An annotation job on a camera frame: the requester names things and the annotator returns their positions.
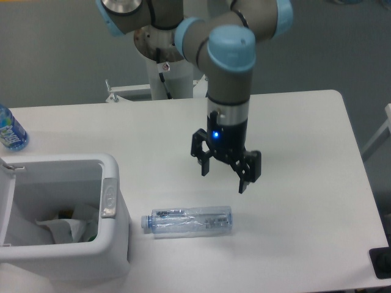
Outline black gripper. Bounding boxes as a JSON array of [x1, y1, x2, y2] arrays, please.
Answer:
[[191, 111, 261, 194]]

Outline clear plastic bottle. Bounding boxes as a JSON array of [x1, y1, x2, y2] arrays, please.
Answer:
[[141, 206, 233, 238]]

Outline white plastic packaging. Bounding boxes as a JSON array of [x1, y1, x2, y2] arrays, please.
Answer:
[[35, 219, 87, 244]]

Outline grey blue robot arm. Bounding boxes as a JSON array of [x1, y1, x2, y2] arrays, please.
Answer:
[[97, 1, 293, 192]]

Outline white crumpled paper trash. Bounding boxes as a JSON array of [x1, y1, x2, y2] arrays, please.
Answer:
[[72, 204, 99, 242]]

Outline white plastic trash can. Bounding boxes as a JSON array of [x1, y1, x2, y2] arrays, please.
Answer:
[[1, 154, 131, 280]]

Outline blue labelled water bottle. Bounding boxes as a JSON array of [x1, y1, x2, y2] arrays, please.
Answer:
[[1, 105, 29, 151]]

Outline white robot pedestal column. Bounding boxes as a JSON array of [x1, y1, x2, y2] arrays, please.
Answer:
[[133, 24, 202, 101]]

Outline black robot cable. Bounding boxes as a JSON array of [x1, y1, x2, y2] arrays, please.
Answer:
[[155, 48, 174, 100]]

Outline white metal table frame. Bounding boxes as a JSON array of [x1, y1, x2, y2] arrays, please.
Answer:
[[104, 76, 211, 104]]

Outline white frame at right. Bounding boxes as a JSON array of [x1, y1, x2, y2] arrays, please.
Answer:
[[361, 103, 390, 162]]

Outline black table clamp mount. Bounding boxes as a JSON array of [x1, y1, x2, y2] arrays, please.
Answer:
[[369, 247, 390, 280]]

